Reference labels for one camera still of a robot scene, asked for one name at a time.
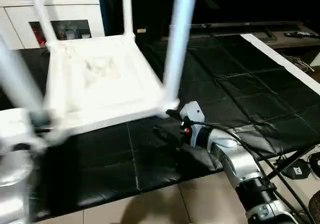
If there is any white plastic table top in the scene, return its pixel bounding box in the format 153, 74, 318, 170
42, 33, 180, 144

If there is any white plastic table leg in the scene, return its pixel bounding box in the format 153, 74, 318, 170
120, 0, 136, 38
0, 34, 51, 127
162, 0, 199, 104
25, 0, 62, 52

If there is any black box white label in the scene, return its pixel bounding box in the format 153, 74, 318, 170
285, 162, 314, 180

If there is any black remote control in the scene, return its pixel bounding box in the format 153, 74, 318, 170
284, 31, 320, 39

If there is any black metal rail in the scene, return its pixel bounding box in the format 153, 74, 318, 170
190, 22, 306, 34

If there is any white edge strip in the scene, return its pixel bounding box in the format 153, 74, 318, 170
240, 33, 320, 95

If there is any red bottle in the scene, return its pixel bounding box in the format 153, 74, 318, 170
34, 27, 46, 47

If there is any black work mat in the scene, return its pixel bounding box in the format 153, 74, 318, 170
0, 33, 320, 220

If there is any white glass-door cabinet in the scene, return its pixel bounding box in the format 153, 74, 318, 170
0, 0, 106, 50

